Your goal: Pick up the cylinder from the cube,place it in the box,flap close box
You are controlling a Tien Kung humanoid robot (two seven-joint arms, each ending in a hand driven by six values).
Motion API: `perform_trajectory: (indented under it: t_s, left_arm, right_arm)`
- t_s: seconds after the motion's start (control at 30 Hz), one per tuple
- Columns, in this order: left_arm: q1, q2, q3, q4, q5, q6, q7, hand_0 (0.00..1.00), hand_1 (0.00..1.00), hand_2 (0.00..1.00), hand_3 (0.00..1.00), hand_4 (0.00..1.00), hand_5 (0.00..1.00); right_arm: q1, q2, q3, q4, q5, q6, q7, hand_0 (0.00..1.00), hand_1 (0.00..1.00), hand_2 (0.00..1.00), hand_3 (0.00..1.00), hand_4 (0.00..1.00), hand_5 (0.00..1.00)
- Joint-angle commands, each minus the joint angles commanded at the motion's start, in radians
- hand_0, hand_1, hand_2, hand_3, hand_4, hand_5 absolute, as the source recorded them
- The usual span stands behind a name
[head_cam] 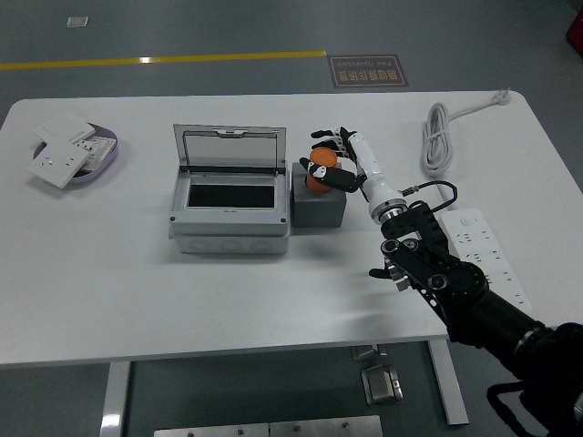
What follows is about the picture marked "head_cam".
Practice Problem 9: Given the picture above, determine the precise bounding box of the purple tray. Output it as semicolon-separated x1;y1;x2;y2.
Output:
34;120;122;185

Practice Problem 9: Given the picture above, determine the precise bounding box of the grey electrical box clear lid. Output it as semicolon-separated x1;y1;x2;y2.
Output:
168;123;292;255

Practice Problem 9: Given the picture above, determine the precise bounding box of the metal bracket under table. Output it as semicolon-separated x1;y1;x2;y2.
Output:
349;345;389;362

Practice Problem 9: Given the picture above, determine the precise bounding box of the white wall socket plate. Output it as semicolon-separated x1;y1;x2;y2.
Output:
26;138;91;188

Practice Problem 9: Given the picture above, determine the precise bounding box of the steel base plate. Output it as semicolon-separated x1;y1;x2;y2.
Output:
153;422;271;437
269;414;384;437

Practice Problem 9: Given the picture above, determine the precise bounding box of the metal floor socket box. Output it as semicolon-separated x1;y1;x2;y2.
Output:
361;363;405;406

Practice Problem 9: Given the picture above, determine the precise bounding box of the grey cube with round hole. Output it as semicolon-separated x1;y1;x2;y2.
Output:
291;162;348;229

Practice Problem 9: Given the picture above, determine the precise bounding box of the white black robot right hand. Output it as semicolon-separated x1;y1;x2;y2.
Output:
299;126;404;219

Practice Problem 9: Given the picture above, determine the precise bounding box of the white wall switch plate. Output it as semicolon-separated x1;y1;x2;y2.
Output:
32;111;97;143

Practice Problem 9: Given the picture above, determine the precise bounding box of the red object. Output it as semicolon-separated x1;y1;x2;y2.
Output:
564;8;583;51

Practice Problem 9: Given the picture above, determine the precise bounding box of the yellow floor tape line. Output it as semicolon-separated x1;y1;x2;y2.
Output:
0;49;328;72

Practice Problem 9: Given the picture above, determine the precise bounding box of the white coiled power cord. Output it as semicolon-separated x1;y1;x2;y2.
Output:
419;87;514;213

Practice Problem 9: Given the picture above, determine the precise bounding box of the white socket plate with holes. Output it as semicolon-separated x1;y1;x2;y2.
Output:
72;135;118;173

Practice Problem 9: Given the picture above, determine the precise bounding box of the brown floor sign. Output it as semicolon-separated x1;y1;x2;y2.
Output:
327;54;410;88

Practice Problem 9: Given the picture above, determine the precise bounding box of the white power strip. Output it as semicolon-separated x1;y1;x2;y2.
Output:
439;208;533;315

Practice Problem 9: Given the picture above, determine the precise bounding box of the white table leg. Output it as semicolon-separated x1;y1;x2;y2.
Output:
426;339;470;427
99;361;132;437

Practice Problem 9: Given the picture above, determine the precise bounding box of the orange cylinder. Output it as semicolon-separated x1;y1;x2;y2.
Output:
304;147;341;196

